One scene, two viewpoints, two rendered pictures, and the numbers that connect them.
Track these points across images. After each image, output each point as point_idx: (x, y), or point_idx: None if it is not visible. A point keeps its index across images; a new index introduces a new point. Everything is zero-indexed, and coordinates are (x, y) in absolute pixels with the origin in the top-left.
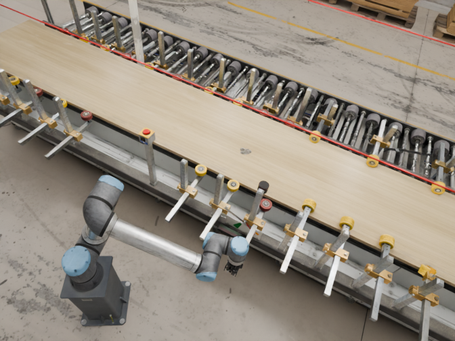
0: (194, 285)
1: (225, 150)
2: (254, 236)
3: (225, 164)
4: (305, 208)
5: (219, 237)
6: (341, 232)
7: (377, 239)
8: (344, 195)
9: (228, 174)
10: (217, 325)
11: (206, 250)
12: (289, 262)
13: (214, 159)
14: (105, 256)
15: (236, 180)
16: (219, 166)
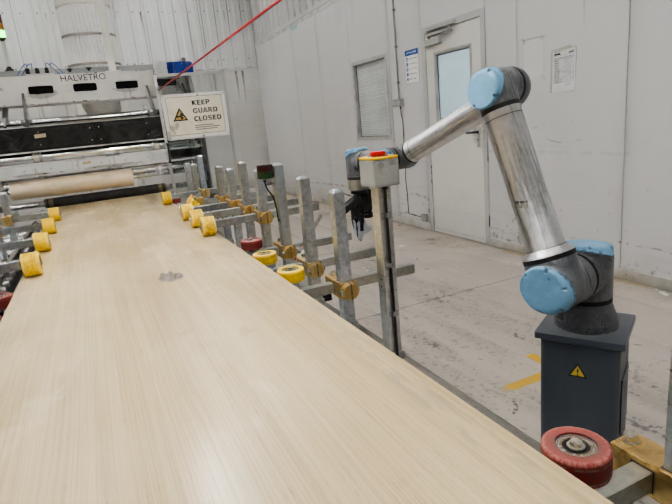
0: None
1: (202, 283)
2: None
3: (236, 271)
4: (217, 224)
5: (372, 150)
6: (239, 171)
7: (187, 221)
8: (144, 238)
9: (253, 262)
10: None
11: (394, 150)
12: None
13: (243, 277)
14: (547, 333)
15: (251, 257)
16: (251, 269)
